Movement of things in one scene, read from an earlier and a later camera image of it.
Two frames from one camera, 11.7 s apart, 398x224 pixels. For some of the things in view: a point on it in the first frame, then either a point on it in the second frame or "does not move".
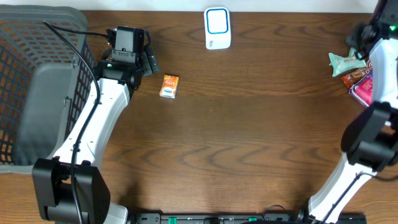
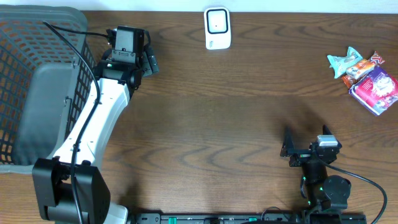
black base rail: [234, 218] does not move
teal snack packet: [339, 64] does not move
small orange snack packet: [169, 86] -> [359, 69]
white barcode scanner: [217, 28] does not move
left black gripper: [149, 61] does not move
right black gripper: [352, 40] -> [288, 150]
